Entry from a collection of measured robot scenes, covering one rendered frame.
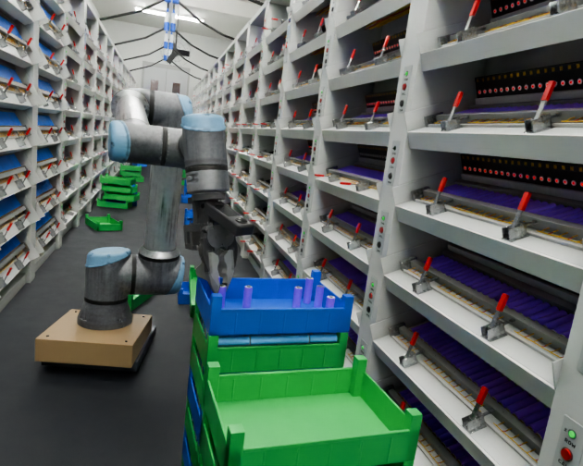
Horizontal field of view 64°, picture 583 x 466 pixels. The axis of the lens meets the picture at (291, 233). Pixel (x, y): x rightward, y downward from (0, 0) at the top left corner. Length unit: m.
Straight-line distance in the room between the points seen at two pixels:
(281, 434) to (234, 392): 0.12
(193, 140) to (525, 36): 0.66
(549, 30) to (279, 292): 0.76
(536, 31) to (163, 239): 1.29
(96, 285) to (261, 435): 1.11
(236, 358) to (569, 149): 0.70
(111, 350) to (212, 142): 0.93
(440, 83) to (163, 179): 0.94
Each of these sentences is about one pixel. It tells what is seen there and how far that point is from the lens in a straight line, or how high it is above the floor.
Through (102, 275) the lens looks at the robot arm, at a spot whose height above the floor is 0.33.
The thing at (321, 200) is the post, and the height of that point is 0.64.
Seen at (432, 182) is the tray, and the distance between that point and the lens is 1.34.
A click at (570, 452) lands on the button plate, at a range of 0.88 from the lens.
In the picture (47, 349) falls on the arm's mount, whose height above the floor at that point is 0.11.
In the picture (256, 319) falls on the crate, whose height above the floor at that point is 0.51.
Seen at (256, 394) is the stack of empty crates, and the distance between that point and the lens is 0.89.
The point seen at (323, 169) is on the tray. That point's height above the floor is 0.77.
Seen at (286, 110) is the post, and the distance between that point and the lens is 2.62.
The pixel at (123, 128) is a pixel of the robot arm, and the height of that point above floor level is 0.85.
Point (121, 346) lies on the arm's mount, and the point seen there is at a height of 0.14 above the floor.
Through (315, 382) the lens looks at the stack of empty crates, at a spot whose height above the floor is 0.43.
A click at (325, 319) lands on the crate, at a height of 0.51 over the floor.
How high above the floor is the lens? 0.86
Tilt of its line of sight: 11 degrees down
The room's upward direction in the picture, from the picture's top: 7 degrees clockwise
